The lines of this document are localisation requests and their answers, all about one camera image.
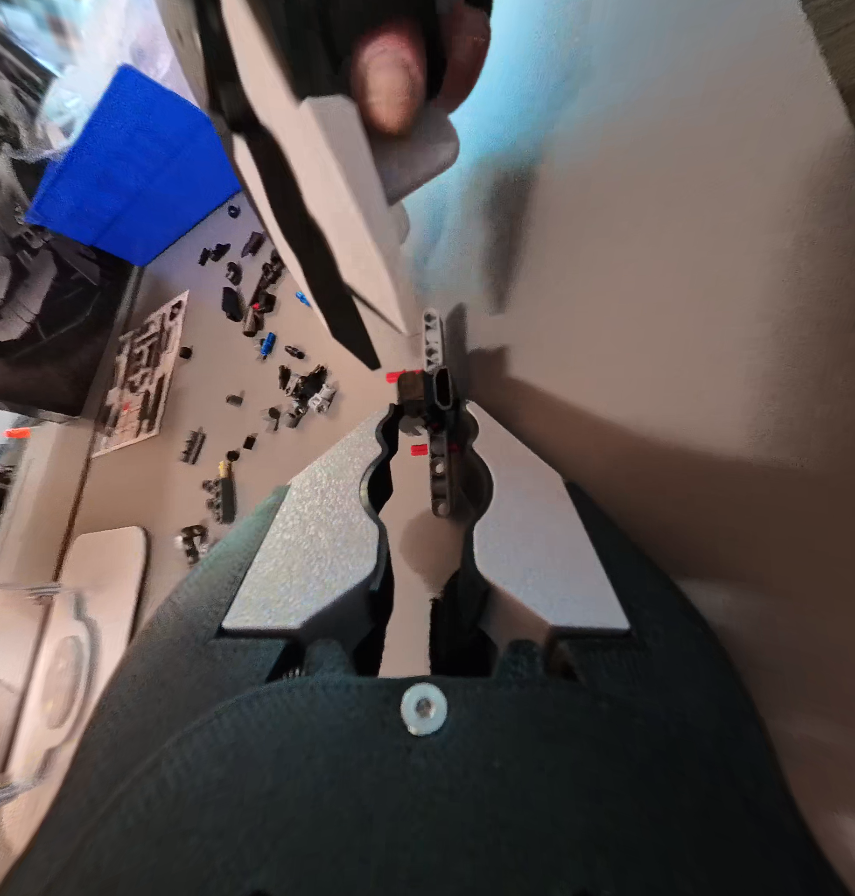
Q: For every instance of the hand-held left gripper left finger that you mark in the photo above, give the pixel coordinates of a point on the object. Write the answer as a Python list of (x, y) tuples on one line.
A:
[(309, 553)]

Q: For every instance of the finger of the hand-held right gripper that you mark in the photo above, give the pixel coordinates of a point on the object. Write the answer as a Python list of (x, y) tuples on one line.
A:
[(330, 182), (190, 56)]

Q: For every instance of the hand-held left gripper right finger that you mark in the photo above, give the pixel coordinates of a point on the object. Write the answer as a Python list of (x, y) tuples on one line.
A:
[(547, 553)]

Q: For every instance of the long light grey lego beam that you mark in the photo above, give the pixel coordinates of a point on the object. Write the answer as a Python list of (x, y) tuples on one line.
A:
[(442, 483)]

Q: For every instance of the red lego axle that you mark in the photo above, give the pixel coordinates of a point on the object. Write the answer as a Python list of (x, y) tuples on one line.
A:
[(421, 451)]

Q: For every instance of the dark grey angled lego beam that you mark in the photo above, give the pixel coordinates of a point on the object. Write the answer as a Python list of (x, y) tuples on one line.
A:
[(226, 500)]

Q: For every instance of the dark grey curved lego brick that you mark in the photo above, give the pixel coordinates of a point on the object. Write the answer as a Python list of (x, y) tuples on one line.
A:
[(192, 539)]

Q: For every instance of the pile of black lego pieces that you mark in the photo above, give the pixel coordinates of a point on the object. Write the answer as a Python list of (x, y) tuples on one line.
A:
[(246, 294)]

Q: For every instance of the grey double lego connector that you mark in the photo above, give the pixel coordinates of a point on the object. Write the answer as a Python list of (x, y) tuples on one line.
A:
[(194, 445)]

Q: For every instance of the lego sticker sheet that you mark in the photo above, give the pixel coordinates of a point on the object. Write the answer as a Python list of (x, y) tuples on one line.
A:
[(141, 371)]

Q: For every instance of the person's right hand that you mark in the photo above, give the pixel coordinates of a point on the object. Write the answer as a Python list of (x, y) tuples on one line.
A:
[(393, 77)]

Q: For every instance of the blue storage bin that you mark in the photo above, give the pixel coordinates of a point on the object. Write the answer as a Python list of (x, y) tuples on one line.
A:
[(134, 168)]

